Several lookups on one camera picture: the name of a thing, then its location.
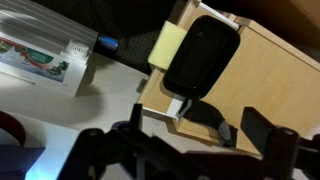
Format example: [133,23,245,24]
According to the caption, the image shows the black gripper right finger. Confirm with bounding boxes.
[240,107,275,154]

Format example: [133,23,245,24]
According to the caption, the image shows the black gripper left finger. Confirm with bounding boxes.
[129,103,143,130]

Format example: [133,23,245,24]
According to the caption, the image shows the light wooden cabinet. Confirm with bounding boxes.
[137,0,320,156]

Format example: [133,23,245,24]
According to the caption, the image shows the black and grey handheld device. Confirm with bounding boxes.
[176,99,238,148]

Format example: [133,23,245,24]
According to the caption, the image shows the yellow sponge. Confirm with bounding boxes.
[148,21,187,70]

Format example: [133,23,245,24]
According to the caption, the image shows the white carton with printed label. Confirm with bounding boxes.
[0,33,89,97]

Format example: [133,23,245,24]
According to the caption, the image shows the white radiator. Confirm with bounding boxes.
[0,0,98,54]

